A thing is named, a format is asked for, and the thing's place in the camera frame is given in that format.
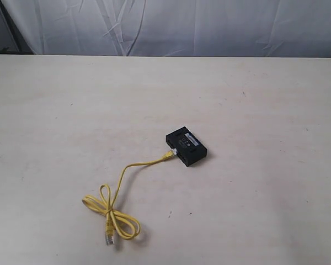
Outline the grey backdrop curtain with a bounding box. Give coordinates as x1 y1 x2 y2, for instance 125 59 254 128
0 0 331 57

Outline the yellow ethernet cable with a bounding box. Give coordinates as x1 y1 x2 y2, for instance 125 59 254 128
81 148 179 247

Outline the black network switch box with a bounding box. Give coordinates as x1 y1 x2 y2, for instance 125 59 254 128
165 126 207 167

